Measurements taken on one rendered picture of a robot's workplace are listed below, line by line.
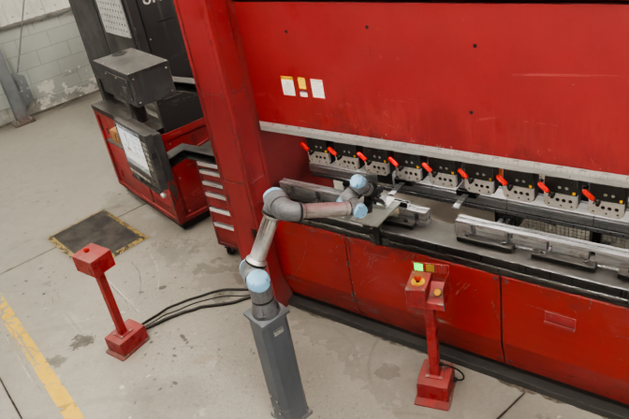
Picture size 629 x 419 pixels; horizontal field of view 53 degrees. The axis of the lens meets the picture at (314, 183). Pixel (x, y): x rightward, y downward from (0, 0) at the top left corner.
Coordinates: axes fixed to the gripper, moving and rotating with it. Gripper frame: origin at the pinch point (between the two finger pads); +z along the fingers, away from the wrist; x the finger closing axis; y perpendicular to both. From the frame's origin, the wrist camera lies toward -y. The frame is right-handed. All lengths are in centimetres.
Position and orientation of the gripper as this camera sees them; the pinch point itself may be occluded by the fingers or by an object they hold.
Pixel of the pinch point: (380, 205)
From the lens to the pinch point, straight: 360.3
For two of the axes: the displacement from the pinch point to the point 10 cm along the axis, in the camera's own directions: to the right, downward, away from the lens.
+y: 2.9, -9.3, 2.2
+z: 4.6, 3.4, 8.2
